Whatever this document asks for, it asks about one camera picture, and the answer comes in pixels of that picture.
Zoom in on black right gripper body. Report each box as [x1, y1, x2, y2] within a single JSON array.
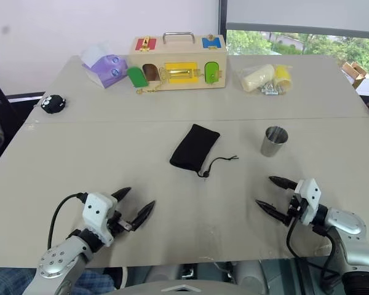
[[286, 192, 306, 227]]

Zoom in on yellow plastic cup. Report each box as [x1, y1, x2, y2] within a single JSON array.
[[274, 65, 292, 88]]

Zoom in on gold key chain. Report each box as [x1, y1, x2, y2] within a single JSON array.
[[135, 81, 163, 95]]

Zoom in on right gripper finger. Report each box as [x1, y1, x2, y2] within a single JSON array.
[[255, 199, 290, 227], [268, 175, 298, 190]]

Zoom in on blue plaid cloth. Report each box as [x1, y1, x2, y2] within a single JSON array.
[[0, 266, 116, 295]]

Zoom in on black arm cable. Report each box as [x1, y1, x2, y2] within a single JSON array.
[[285, 214, 342, 290], [47, 192, 89, 250]]

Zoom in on wooden lock box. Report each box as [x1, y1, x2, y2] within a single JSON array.
[[127, 34, 228, 92]]

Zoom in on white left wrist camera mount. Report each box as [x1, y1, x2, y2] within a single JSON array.
[[82, 192, 119, 247]]

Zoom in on black drawstring pouch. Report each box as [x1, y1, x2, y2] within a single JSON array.
[[169, 124, 239, 179]]

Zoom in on purple tissue box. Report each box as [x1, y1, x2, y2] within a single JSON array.
[[81, 44, 129, 90]]

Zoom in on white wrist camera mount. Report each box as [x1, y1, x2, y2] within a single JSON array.
[[294, 178, 322, 226], [82, 192, 119, 247]]

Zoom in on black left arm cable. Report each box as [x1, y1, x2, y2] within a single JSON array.
[[47, 192, 89, 250]]

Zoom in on metal lock box handle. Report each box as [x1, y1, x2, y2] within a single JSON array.
[[162, 31, 195, 45]]

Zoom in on clear plastic bag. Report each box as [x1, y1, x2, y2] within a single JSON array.
[[235, 63, 294, 96]]

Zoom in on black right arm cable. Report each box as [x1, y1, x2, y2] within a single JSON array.
[[285, 214, 342, 290]]

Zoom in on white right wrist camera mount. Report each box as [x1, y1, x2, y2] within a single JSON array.
[[294, 178, 322, 226]]

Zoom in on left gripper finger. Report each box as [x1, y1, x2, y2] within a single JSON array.
[[130, 200, 156, 232], [111, 186, 132, 202]]

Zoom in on stainless steel cup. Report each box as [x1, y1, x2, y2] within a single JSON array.
[[261, 126, 289, 158]]

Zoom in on grey roller blind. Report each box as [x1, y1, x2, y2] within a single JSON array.
[[226, 0, 369, 41]]

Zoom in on black plush toy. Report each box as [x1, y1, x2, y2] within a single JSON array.
[[39, 94, 66, 115]]

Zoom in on grey rounded robot shell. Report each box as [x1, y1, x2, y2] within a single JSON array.
[[112, 259, 273, 295]]

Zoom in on metal bolts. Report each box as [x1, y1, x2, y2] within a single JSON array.
[[260, 82, 286, 96]]

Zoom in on open cardboard box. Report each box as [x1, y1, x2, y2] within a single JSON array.
[[341, 61, 368, 90]]

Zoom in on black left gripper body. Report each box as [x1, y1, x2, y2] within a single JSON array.
[[108, 210, 133, 241]]

